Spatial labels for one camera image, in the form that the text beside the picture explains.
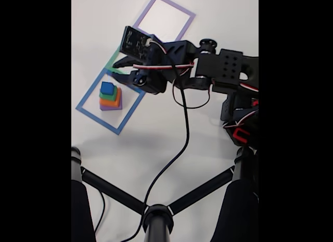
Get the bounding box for small blue cube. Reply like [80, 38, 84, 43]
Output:
[100, 81, 116, 95]

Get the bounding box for green cube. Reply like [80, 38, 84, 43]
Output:
[99, 85, 118, 101]

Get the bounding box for orange cube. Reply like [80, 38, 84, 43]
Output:
[99, 87, 122, 108]

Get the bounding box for large purple cube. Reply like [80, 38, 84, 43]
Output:
[99, 88, 123, 111]

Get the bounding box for black tripod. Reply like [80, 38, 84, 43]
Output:
[71, 145, 259, 242]

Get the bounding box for green square frame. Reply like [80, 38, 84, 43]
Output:
[107, 45, 131, 75]

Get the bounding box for red white servo wire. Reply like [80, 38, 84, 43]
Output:
[223, 82, 259, 130]
[133, 39, 212, 109]

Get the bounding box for black camera box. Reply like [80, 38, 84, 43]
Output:
[120, 26, 155, 61]

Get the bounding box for purple square frame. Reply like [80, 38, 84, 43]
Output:
[132, 0, 196, 43]

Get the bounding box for blue square frame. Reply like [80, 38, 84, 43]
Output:
[75, 67, 147, 135]

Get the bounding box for thick black cable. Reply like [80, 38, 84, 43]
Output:
[120, 56, 190, 242]

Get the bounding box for thin black cable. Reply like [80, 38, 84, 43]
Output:
[94, 190, 106, 234]

